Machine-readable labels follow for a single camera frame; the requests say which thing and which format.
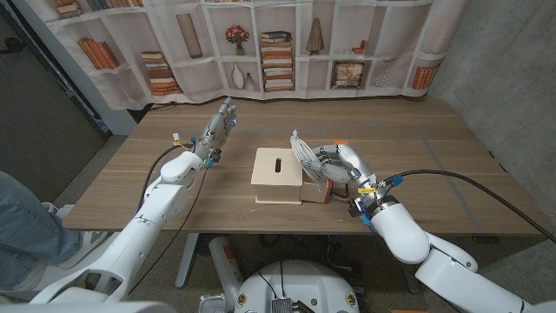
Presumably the light wooden box with slot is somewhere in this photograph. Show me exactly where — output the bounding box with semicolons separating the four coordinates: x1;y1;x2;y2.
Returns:
250;147;304;205

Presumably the white cylinder with orange label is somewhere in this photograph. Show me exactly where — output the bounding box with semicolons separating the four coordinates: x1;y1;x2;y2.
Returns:
208;235;244;312

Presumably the black door handle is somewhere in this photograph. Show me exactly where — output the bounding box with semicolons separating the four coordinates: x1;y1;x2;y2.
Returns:
0;37;25;56

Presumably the person leg in blue jeans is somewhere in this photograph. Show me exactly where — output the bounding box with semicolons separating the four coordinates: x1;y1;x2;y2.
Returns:
0;171;83;290

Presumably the wooden drawer with red front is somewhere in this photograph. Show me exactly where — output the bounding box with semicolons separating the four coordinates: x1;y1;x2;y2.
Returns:
300;171;334;204

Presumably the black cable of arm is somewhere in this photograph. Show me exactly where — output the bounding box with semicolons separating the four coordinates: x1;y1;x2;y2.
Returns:
384;169;556;244
136;144;196;214

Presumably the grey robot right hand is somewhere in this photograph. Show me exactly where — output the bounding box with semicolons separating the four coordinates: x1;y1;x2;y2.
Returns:
303;143;379;192

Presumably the white Ethernet cable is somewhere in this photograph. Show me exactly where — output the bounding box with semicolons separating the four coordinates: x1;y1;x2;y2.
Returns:
289;129;325;183

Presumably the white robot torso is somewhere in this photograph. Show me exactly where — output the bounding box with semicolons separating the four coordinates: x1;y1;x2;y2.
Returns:
234;259;361;313

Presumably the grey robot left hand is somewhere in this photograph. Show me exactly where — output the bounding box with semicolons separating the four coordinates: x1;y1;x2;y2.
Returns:
193;97;238;164

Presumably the printed bookshelf backdrop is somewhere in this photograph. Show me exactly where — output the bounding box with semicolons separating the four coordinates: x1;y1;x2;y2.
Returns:
25;0;470;110

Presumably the grey table leg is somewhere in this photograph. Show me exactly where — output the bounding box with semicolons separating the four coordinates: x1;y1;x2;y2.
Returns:
175;233;201;290
399;260;421;295

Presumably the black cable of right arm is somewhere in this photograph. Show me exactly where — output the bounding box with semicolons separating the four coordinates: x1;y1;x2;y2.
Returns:
384;169;556;244

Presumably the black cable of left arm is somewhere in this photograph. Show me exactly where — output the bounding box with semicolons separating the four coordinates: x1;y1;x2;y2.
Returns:
136;144;196;214

